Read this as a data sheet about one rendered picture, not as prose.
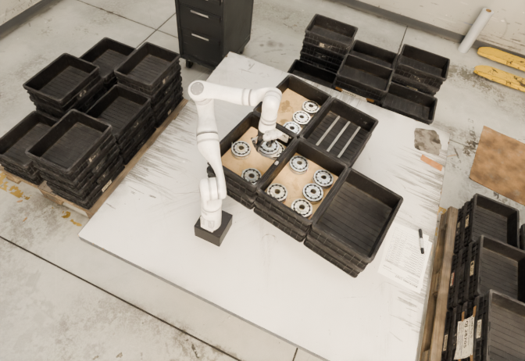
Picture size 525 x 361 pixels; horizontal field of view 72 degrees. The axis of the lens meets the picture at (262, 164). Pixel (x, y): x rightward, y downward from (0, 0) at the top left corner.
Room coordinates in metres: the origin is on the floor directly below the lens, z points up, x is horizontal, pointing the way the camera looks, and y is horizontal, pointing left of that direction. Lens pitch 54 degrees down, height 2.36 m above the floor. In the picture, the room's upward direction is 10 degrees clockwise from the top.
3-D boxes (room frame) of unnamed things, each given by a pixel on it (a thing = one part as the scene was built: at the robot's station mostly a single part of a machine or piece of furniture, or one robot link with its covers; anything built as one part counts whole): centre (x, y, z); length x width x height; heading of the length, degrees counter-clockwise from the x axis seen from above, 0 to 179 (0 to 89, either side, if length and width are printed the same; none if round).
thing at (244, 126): (1.15, 0.06, 0.87); 0.40 x 0.30 x 0.11; 155
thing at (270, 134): (1.09, 0.00, 1.17); 0.11 x 0.09 x 0.06; 32
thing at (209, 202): (0.77, 0.19, 1.05); 0.09 x 0.09 x 0.17; 21
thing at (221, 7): (2.91, 0.64, 0.45); 0.60 x 0.45 x 0.90; 165
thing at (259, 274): (1.18, -0.19, 0.35); 1.60 x 1.60 x 0.70; 75
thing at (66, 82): (1.72, 1.43, 0.37); 0.40 x 0.30 x 0.45; 165
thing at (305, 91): (1.51, -0.11, 0.87); 0.40 x 0.30 x 0.11; 155
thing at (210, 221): (0.77, 0.19, 0.89); 0.09 x 0.09 x 0.17; 74
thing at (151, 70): (2.01, 0.94, 0.37); 0.40 x 0.30 x 0.45; 165
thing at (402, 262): (0.82, -0.79, 0.70); 0.33 x 0.23 x 0.01; 165
